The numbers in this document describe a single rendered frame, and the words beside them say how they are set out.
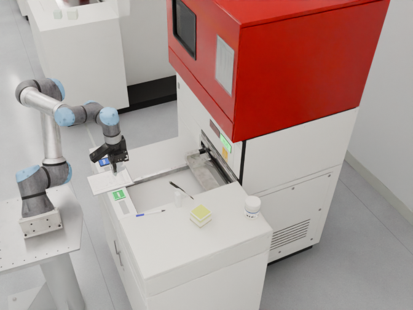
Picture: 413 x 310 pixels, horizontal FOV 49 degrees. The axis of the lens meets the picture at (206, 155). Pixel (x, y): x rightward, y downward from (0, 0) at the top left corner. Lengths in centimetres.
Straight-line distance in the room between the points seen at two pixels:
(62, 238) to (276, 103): 120
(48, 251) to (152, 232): 52
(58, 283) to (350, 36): 196
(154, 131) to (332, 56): 234
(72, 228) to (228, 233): 78
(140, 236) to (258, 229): 53
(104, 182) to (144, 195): 24
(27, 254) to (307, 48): 157
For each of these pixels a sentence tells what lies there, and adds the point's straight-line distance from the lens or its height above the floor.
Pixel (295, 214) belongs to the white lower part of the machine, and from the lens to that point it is 280.
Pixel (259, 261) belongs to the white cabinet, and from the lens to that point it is 224.
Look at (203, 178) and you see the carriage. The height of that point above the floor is 88.
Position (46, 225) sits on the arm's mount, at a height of 87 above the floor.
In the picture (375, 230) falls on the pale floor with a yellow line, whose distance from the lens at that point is 355.
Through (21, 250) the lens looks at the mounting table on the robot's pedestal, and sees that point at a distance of 232.
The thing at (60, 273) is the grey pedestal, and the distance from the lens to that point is 261.
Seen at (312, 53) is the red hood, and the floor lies 161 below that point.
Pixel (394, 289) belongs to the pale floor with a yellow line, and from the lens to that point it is 328.
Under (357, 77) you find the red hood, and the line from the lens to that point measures 233.
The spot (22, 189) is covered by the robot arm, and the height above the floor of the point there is 102.
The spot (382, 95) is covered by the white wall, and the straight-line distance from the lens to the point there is 352.
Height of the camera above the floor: 257
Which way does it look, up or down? 42 degrees down
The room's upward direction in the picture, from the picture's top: 1 degrees clockwise
